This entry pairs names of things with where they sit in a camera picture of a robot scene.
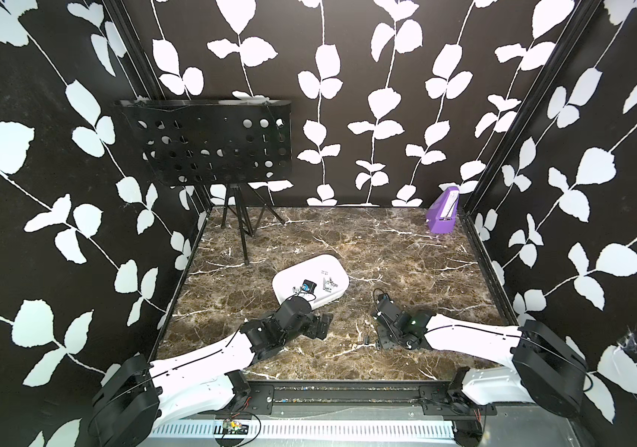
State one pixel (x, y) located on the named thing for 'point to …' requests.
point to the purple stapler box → (441, 213)
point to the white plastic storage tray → (319, 281)
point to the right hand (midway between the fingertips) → (382, 329)
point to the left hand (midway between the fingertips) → (323, 308)
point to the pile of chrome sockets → (367, 340)
